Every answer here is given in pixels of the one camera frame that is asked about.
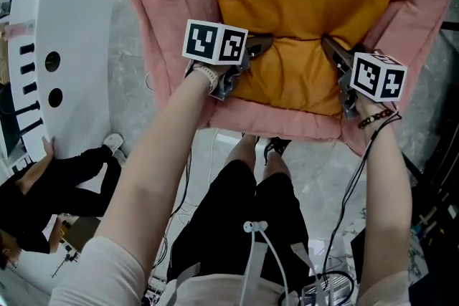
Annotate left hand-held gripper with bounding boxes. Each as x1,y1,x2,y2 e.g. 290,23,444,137
181,19,276,102

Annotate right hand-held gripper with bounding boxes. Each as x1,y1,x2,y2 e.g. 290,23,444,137
321,35,409,119

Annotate person's right forearm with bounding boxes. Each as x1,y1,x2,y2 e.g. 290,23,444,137
354,100,412,286

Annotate person's left forearm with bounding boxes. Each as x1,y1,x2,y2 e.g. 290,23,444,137
95,70,216,262

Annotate pink wristwatch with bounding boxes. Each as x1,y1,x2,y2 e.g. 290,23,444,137
191,62,221,95

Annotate person's right shoe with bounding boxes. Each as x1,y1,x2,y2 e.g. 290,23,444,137
263,136,292,166

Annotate pink armchair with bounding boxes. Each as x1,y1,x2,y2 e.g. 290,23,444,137
114,0,456,157

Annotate person's left leg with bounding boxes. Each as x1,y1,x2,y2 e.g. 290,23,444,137
225,135,258,173

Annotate person's leg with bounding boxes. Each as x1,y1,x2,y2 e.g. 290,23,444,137
263,150,292,181
225,135,258,173

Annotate person's right leg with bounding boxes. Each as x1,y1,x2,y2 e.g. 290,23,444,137
263,150,292,181

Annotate person's black shorts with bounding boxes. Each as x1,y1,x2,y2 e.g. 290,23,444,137
166,159,311,295

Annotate black curved faucet spout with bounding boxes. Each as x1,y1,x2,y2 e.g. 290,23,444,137
15,100,41,116

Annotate pink bottle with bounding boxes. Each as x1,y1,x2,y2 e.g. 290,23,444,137
6,20,37,39

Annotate black shower rod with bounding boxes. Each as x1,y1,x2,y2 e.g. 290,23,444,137
14,117,44,136

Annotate person's beige shirt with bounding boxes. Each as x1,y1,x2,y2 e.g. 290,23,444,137
49,235,414,306

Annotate dark bead bracelet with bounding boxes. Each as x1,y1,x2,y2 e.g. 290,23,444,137
357,107,395,130

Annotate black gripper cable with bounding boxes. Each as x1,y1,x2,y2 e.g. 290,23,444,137
321,110,403,284

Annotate white headset cable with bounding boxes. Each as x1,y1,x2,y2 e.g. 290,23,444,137
242,220,292,306

